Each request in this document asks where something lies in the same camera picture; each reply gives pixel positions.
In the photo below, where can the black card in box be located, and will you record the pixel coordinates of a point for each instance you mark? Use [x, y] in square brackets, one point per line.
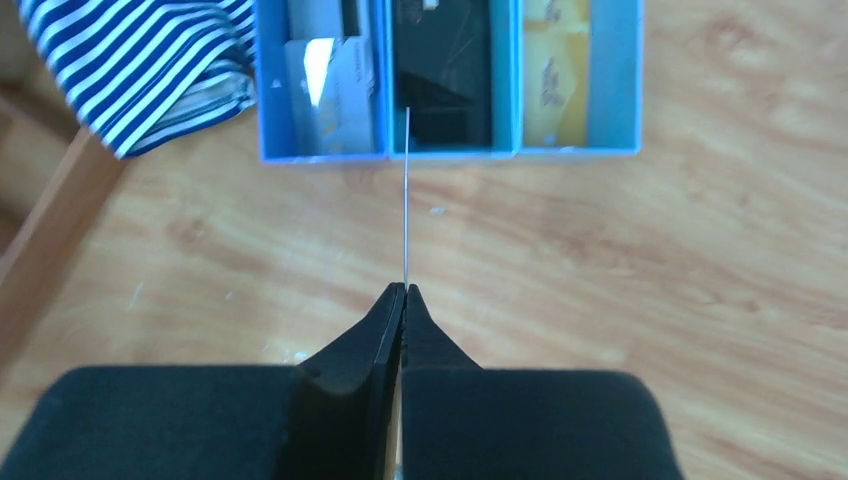
[442, 62]

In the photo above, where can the gold card in box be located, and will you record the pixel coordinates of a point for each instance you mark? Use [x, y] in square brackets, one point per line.
[556, 72]

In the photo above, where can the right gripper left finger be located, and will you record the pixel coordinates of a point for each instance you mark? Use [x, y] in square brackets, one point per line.
[328, 417]

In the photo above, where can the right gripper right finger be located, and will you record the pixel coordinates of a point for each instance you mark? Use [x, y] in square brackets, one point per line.
[463, 421]

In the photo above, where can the striped blue white cloth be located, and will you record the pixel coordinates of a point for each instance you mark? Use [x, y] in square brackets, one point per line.
[139, 74]

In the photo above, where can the thin card seen edge-on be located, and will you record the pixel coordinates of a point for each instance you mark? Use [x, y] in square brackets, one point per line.
[406, 163]

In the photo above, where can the blue three-compartment box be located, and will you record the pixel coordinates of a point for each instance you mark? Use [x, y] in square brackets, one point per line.
[615, 84]

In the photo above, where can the silver card in box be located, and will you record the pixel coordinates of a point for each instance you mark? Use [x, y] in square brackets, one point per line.
[331, 76]

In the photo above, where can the wooden compartment tray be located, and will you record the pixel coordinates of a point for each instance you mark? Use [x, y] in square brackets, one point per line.
[35, 256]

